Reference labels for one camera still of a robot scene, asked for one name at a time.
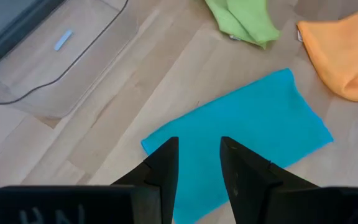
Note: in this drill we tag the teal microfiber towel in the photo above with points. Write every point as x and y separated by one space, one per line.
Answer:
259 124

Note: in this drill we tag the clear plastic bin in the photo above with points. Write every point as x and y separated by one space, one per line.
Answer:
73 62

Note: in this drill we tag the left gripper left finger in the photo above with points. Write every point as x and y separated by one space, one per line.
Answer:
160 174

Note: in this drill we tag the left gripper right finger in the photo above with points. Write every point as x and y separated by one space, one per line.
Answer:
247 180

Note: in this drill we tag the green microfiber towel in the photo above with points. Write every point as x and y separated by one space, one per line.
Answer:
247 21

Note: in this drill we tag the orange microfiber towel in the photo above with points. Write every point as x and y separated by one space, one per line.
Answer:
346 56

